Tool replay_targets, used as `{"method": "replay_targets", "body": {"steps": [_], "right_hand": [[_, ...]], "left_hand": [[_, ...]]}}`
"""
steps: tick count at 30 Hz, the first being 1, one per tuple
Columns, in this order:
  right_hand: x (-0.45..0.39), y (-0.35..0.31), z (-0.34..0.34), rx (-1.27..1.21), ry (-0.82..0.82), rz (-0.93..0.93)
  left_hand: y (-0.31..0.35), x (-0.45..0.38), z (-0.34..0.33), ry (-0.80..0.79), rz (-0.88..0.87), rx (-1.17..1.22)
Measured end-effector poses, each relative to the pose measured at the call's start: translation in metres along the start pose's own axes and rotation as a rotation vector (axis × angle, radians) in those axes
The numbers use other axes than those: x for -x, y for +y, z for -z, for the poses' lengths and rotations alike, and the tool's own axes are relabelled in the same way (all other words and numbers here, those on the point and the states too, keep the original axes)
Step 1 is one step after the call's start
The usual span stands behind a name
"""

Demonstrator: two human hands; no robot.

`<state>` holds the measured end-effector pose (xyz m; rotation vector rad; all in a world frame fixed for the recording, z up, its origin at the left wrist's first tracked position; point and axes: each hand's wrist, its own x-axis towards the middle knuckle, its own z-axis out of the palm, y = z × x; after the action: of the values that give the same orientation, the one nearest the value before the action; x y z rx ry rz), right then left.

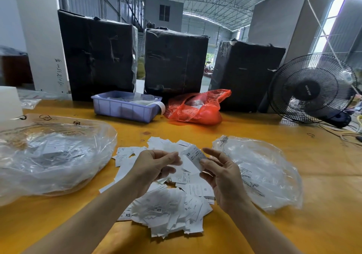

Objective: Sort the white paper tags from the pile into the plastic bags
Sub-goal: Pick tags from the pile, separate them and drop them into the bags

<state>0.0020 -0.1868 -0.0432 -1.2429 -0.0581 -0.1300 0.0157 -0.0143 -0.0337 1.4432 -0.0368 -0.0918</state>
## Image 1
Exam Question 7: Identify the white foam box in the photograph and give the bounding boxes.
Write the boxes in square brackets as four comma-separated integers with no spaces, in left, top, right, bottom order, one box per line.
[0,86,25,127]

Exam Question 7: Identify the person's right forearm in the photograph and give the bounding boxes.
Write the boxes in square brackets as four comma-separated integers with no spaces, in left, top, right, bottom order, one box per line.
[232,203,304,254]

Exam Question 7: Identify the grey cabin with window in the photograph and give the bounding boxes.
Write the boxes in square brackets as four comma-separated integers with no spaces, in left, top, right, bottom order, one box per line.
[144,0,184,31]

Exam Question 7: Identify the white pillar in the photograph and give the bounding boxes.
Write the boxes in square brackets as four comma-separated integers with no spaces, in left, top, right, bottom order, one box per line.
[12,0,70,95]

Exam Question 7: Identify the large clear bag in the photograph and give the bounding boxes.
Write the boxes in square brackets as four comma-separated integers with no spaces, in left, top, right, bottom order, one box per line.
[0,115,118,207]

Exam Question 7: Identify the red plastic bag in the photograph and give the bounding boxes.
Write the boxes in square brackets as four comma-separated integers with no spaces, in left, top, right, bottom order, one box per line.
[164,88,232,126]

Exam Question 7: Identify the person's left hand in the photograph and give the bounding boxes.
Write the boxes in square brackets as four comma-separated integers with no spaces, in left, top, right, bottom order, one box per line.
[128,149,183,198]

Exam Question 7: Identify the blue plastic bin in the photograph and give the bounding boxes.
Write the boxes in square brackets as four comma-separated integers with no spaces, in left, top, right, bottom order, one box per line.
[91,91,166,123]

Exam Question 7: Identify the person's left forearm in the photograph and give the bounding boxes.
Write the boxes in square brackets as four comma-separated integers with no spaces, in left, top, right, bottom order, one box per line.
[23,182,145,254]

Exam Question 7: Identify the white paper label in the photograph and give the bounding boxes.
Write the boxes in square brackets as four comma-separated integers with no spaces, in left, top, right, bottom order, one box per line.
[181,144,209,173]

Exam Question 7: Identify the person's right hand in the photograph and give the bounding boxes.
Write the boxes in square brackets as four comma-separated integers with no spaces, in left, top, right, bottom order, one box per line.
[199,147,252,214]

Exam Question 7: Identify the bundle of cables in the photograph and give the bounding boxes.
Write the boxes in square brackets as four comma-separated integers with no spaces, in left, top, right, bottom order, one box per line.
[319,115,362,147]

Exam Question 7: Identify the pile of white labels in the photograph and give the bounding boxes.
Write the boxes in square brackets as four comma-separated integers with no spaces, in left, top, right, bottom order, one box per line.
[100,136,216,239]

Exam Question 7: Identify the clear plastic bag black print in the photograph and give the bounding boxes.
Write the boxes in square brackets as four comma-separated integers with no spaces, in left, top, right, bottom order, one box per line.
[212,135,303,213]

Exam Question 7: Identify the brown wooden cabinet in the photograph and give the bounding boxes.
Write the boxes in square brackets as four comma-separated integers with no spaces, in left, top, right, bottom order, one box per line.
[0,54,34,87]

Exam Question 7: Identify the large black wrapped bale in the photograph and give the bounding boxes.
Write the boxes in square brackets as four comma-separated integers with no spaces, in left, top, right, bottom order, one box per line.
[209,39,287,114]
[57,9,139,102]
[144,27,210,102]

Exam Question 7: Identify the black table fan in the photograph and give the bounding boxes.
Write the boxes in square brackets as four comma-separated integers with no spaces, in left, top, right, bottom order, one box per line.
[268,53,358,127]

